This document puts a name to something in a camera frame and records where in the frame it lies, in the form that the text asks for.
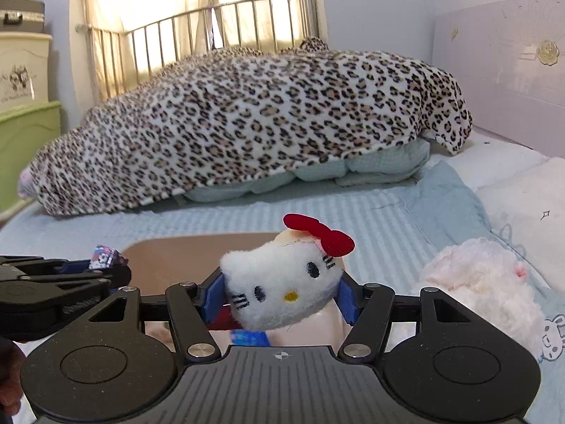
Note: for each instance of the light blue striped bed sheet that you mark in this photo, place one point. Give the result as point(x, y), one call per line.
point(388, 216)

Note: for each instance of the white pillow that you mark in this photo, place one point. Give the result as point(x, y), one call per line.
point(527, 225)
point(499, 161)

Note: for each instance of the grey case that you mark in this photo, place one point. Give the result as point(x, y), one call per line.
point(20, 15)

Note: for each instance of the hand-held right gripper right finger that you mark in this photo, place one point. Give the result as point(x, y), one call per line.
point(349, 302)

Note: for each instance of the leopard print blanket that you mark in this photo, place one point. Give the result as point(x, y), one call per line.
point(247, 123)

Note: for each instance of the pink fluffy plush toy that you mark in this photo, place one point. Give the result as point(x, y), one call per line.
point(481, 287)

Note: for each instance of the cream drawer cabinet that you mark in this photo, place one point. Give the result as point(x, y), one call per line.
point(22, 70)

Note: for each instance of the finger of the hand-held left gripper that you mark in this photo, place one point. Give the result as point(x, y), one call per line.
point(120, 276)
point(70, 266)

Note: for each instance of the green cabinet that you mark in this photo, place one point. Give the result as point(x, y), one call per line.
point(26, 150)

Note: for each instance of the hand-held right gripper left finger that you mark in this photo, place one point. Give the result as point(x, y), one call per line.
point(212, 300)

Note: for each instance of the pink bed headboard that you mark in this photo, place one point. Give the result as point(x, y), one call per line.
point(503, 75)

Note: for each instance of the small printed packet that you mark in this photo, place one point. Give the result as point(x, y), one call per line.
point(104, 257)

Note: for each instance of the cream curtain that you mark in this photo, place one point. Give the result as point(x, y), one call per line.
point(132, 4)

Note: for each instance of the white cat plush toy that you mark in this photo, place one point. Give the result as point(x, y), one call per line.
point(282, 287)

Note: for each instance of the blue printed small item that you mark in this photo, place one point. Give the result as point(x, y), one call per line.
point(250, 339)

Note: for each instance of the metal bed rail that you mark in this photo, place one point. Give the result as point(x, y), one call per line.
point(145, 48)

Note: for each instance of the light green quilt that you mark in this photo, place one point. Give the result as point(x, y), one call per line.
point(353, 165)

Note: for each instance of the person's left hand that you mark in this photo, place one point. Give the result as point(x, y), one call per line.
point(9, 375)

